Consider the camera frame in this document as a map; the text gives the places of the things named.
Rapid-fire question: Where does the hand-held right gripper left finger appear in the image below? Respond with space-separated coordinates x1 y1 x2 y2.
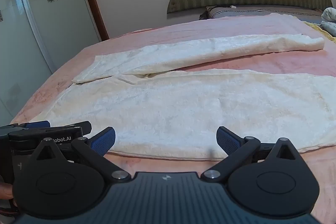
31 126 132 183

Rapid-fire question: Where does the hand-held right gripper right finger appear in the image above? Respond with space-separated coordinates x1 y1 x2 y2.
201 126 303 183

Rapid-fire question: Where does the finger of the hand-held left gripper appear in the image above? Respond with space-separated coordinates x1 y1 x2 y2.
49 121 92 135
26 121 51 128

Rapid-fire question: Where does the person's left hand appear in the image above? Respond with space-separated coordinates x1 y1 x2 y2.
0 182 15 200

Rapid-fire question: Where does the flower-patterned glass sliding door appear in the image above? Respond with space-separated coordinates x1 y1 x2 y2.
0 0 102 120

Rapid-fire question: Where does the pink blanket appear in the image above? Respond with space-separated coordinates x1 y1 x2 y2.
10 13 336 217

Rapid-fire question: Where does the grey striped pillow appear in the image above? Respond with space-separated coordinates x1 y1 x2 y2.
199 5 325 21

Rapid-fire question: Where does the yellow cloth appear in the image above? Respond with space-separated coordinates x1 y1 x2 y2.
302 20 336 44

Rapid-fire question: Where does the light blue bundled cloth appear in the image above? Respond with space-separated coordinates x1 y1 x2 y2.
322 7 336 37

